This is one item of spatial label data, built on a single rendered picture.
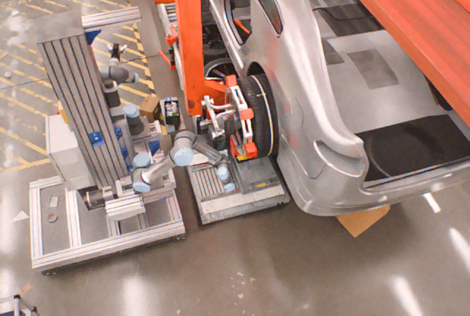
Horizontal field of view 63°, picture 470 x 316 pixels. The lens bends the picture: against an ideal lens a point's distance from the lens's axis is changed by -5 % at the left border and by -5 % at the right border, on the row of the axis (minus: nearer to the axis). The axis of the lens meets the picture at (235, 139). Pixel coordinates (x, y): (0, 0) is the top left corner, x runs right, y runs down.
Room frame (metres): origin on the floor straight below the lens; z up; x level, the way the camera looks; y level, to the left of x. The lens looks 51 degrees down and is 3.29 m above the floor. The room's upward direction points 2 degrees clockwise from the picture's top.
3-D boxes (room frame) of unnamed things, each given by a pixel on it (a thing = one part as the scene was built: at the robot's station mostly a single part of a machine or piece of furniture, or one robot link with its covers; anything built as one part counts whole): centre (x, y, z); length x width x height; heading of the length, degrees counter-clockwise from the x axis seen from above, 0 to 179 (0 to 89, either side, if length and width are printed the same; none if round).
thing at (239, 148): (2.17, -0.02, 0.85); 0.54 x 0.07 x 0.54; 18
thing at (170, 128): (2.58, 0.60, 0.44); 0.43 x 0.17 x 0.03; 18
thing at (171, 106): (2.55, 0.59, 0.51); 0.20 x 0.14 x 0.13; 10
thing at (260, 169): (2.22, -0.18, 0.32); 0.40 x 0.30 x 0.28; 18
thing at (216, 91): (2.68, 0.06, 0.69); 0.52 x 0.17 x 0.35; 108
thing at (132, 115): (2.08, 0.81, 0.98); 0.13 x 0.12 x 0.14; 95
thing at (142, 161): (1.61, 0.64, 0.98); 0.13 x 0.12 x 0.14; 7
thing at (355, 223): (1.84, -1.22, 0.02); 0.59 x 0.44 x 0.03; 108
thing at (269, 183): (2.22, -0.18, 0.13); 0.50 x 0.36 x 0.10; 18
